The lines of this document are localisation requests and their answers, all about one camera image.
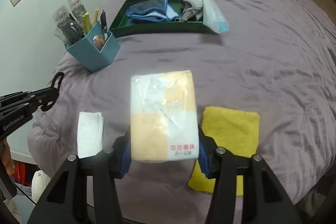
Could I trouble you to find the yellow pen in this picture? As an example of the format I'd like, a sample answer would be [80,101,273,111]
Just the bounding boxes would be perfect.
[82,12,92,34]

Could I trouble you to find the clear plastic zip bag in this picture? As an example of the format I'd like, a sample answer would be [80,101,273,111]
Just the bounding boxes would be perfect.
[202,0,230,34]

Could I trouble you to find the teal desk organizer box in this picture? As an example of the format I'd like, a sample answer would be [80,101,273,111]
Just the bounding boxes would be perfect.
[66,22,120,72]

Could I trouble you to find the white dotted folded cloth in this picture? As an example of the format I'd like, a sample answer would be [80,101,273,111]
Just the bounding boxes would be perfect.
[77,111,104,159]

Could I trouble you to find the dark grey blue-edged cloth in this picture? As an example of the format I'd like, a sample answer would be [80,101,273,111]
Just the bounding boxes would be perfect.
[126,0,168,24]

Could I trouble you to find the black pen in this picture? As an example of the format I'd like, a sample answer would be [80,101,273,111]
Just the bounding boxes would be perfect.
[100,10,107,32]

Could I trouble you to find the yellow towel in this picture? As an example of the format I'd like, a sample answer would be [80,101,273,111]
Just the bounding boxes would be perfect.
[188,106,260,197]

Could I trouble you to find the tissue pack orange white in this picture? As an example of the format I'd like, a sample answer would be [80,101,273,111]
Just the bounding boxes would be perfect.
[130,71,199,162]

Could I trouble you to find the green shallow tray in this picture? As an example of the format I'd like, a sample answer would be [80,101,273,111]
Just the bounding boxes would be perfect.
[109,0,211,38]

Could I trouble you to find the purple bed sheet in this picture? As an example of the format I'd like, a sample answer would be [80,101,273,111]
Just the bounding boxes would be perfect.
[27,0,335,203]

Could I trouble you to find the person's left hand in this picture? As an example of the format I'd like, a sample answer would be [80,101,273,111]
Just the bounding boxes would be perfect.
[1,139,15,176]

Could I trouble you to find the packaged black items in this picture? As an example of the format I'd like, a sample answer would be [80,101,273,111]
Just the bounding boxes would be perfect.
[52,0,87,46]

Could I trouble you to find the black hair tie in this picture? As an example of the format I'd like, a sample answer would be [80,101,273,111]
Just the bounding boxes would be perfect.
[41,72,65,112]

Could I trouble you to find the cream pen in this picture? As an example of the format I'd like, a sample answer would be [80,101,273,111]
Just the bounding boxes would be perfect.
[91,9,99,26]

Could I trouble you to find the wrapped round snack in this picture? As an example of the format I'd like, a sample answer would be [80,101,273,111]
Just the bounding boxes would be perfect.
[93,34,107,51]

